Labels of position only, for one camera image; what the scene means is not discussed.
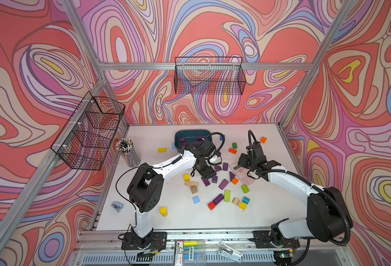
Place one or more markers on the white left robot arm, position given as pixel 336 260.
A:
pixel 146 186

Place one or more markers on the orange small block centre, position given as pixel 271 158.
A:
pixel 235 181

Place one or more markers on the purple long brick front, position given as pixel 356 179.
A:
pixel 219 198

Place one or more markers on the teal small cube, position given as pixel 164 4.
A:
pixel 245 200

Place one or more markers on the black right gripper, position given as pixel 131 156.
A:
pixel 242 159

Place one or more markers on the pen holder cup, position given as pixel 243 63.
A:
pixel 127 150

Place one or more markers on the yellow wooden cylinder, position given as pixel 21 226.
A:
pixel 164 211

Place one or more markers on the yellow flat block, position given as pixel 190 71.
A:
pixel 162 150

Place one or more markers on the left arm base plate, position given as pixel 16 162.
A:
pixel 152 241

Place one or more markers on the light blue wooden cube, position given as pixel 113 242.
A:
pixel 196 199

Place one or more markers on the red-orange wooden block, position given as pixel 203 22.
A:
pixel 233 151

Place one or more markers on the red wooden cube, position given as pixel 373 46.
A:
pixel 211 205

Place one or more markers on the black wire basket back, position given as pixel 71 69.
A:
pixel 209 75

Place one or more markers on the marker box front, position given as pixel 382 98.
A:
pixel 189 253

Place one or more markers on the black wire basket left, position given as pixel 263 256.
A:
pixel 89 132

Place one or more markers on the natural wood small block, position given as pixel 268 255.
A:
pixel 194 190

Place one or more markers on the yellow small cube front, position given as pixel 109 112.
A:
pixel 242 206

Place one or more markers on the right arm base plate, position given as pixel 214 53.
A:
pixel 273 239

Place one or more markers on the natural wood cylinder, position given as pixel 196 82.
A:
pixel 235 201

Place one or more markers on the purple prism near calculator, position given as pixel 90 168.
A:
pixel 231 176

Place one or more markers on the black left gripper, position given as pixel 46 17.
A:
pixel 209 173

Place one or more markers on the pink calculator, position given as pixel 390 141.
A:
pixel 241 174

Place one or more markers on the green cylinder near calculator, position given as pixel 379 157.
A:
pixel 245 189

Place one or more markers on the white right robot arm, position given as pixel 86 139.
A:
pixel 327 218

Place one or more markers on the natural wood long block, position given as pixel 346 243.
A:
pixel 191 183

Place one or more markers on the clear plastic stapler front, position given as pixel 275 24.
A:
pixel 230 253

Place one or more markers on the teal plastic storage bin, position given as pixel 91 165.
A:
pixel 190 136

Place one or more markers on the black wire basket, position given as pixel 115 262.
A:
pixel 209 75
pixel 89 132

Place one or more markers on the light green rectangular block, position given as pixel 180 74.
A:
pixel 227 195

